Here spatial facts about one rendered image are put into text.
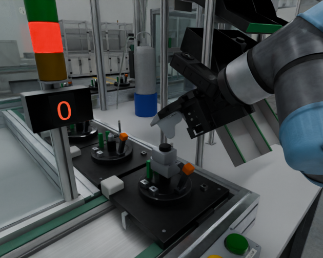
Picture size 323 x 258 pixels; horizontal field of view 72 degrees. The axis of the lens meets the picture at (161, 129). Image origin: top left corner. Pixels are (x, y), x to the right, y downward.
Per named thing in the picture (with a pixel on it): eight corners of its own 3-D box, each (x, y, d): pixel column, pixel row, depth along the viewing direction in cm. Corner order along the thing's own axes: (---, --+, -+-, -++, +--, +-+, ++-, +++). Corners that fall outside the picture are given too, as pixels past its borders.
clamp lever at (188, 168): (185, 189, 53) (195, 167, 49) (180, 192, 52) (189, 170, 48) (175, 178, 55) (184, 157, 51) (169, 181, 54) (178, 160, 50)
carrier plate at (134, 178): (228, 195, 58) (229, 189, 57) (163, 250, 43) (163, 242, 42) (165, 162, 74) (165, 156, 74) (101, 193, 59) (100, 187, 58)
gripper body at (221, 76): (187, 141, 42) (240, 118, 33) (169, 100, 43) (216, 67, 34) (210, 130, 47) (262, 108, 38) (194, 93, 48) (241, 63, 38)
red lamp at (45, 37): (67, 51, 41) (63, 23, 39) (38, 52, 38) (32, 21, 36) (57, 51, 45) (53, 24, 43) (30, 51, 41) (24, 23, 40)
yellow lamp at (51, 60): (71, 79, 43) (67, 52, 41) (44, 82, 40) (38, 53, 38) (61, 76, 46) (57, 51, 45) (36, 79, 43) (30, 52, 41)
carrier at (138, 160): (162, 160, 75) (162, 126, 71) (98, 191, 60) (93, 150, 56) (122, 140, 92) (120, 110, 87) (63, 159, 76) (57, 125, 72)
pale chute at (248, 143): (261, 155, 71) (273, 150, 68) (234, 167, 64) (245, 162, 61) (221, 84, 79) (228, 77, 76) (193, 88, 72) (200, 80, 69)
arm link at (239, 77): (239, 48, 30) (264, 47, 36) (214, 66, 34) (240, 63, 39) (263, 98, 30) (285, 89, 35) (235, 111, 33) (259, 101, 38)
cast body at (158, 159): (180, 172, 55) (181, 147, 53) (167, 179, 52) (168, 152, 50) (157, 159, 61) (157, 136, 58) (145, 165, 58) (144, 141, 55)
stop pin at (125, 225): (129, 227, 51) (128, 213, 50) (125, 230, 51) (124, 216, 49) (126, 223, 52) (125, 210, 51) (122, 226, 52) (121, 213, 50)
